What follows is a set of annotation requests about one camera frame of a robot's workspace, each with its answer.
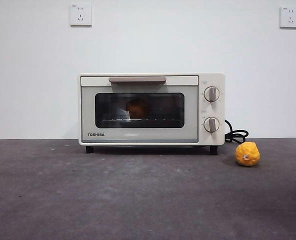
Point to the brown potato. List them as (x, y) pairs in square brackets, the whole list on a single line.
[(138, 108)]

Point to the cream Toshiba toaster oven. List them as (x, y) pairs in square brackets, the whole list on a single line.
[(143, 136)]

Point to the beige oven knob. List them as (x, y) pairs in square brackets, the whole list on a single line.
[(211, 94), (211, 124)]

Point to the yellow bumpy squash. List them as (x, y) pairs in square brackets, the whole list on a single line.
[(248, 153)]

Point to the white wall socket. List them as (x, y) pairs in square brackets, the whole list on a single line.
[(80, 15), (289, 17)]

